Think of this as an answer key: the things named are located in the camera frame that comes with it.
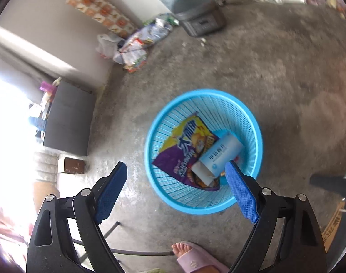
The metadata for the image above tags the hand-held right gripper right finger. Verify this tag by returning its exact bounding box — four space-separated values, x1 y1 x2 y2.
224 160 328 273

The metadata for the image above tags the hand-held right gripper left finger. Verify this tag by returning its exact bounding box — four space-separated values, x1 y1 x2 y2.
26 161 128 273

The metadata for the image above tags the white blue carton box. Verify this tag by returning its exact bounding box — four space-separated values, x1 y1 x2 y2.
191 135 244 185

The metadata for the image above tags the blue plastic mesh basket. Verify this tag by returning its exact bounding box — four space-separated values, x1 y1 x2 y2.
144 89 264 215

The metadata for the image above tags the purple yellow snack bag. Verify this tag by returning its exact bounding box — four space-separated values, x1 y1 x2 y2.
152 111 220 191

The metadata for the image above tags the small brown box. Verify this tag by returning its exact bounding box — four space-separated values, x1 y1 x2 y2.
63 156 86 174

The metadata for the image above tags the white ribbed container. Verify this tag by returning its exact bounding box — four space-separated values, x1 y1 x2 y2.
35 152 60 182

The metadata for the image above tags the foot in pink slipper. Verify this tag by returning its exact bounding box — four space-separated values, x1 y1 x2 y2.
171 241 229 273

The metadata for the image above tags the person's foot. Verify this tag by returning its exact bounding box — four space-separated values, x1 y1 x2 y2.
172 242 194 259

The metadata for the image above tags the dark grey cabinet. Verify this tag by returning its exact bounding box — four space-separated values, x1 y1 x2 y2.
43 80 97 156

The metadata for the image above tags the brown cardboard box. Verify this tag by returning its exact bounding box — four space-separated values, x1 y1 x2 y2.
321 199 346 253

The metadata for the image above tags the flat printed packet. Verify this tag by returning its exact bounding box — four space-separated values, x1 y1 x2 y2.
124 49 148 74

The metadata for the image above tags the white plastic bag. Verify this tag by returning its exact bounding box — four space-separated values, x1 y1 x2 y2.
97 33 125 64

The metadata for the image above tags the clear printed plastic bag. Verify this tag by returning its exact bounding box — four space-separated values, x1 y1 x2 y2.
119 14 180 53

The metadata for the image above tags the tall patterned roll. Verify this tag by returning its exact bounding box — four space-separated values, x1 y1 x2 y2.
65 0 138 39

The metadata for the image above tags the black cable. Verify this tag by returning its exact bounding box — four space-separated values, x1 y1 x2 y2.
112 247 175 258

